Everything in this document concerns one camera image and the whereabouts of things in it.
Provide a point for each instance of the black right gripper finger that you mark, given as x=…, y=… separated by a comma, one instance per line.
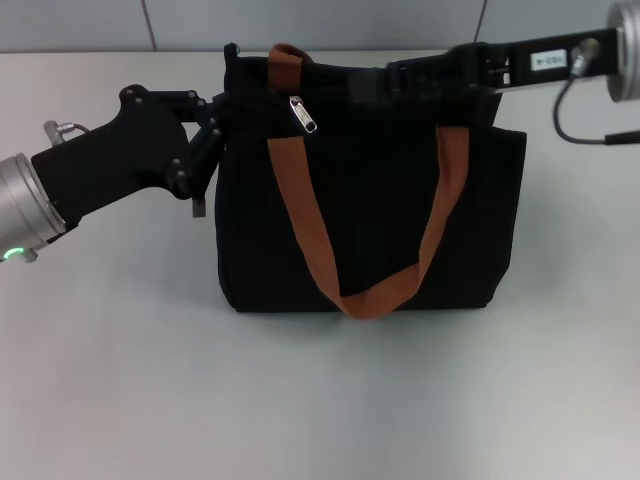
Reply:
x=372, y=87
x=425, y=62

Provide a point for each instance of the black fabric food bag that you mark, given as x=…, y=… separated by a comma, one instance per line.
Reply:
x=370, y=200

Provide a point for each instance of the silver metal zipper pull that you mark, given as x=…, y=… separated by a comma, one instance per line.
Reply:
x=304, y=116

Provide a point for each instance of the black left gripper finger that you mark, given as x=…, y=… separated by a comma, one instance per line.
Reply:
x=206, y=155
x=195, y=106

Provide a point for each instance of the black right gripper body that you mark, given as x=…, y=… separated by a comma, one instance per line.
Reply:
x=515, y=65

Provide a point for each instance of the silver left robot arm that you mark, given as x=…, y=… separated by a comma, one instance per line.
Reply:
x=22, y=200

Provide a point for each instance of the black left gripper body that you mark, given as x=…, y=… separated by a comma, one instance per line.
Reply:
x=125, y=150

